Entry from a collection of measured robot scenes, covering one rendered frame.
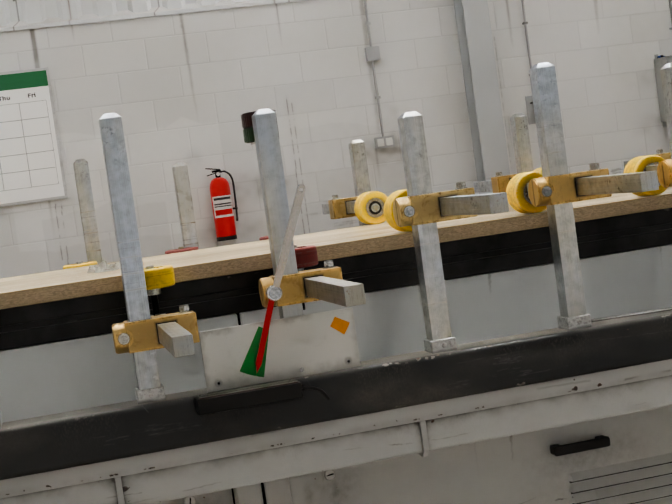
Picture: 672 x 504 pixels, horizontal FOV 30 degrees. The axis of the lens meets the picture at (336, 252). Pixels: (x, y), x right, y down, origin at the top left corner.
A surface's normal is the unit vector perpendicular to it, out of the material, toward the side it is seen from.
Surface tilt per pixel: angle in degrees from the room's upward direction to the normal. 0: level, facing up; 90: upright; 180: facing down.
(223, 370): 90
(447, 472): 90
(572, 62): 90
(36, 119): 90
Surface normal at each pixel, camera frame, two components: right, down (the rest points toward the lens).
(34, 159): 0.22, 0.02
